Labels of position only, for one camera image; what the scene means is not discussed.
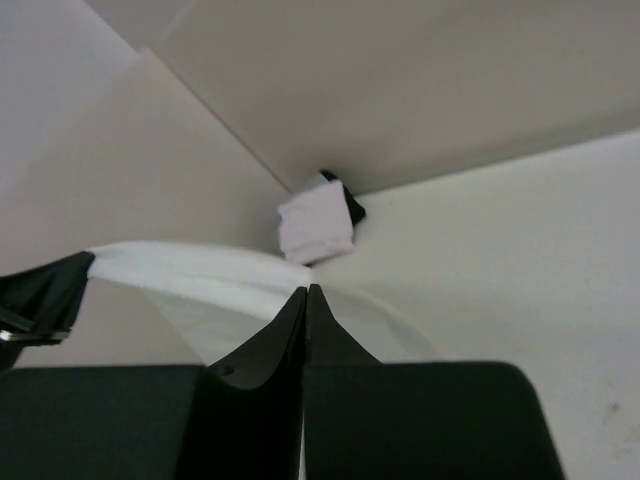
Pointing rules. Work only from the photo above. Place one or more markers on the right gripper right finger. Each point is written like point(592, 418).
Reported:
point(364, 419)

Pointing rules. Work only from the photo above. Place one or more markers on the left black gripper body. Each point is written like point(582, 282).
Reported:
point(39, 306)

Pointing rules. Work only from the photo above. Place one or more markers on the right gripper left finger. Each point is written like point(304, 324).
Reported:
point(239, 418)

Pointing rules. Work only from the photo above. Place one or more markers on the folded black tank top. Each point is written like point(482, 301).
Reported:
point(356, 211)

